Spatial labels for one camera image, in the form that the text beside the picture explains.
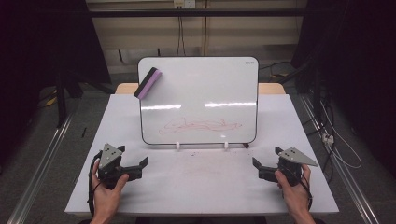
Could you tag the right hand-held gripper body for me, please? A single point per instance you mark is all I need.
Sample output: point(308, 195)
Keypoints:
point(292, 158)

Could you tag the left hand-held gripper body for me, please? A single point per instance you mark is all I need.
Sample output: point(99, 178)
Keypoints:
point(109, 158)

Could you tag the purple and black whiteboard eraser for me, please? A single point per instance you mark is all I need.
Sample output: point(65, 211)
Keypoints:
point(148, 83)

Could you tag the white magnetic whiteboard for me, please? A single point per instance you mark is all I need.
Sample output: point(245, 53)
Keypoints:
point(199, 84)

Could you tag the person's right hand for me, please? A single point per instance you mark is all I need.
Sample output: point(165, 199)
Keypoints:
point(295, 197)

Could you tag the person's left hand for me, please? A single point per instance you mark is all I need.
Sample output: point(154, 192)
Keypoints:
point(106, 199)

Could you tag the white whiteboard foot clip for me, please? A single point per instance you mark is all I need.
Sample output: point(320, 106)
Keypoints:
point(226, 145)
point(177, 145)

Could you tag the small black floor pen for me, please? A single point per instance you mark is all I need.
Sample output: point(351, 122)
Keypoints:
point(84, 132)

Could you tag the white table cover sheet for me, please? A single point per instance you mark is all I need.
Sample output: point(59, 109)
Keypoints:
point(199, 180)

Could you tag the black metal stand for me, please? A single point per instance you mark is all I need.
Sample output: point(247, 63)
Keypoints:
point(61, 99)

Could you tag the yellow vertical pipe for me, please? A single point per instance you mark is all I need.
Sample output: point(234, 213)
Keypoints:
point(205, 28)

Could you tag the aluminium floor rail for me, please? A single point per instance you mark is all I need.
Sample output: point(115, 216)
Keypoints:
point(339, 174)
point(40, 174)

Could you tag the black horizontal frame bar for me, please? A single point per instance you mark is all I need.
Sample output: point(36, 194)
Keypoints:
point(199, 12)

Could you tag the white wall socket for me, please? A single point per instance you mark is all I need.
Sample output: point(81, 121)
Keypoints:
point(184, 3)

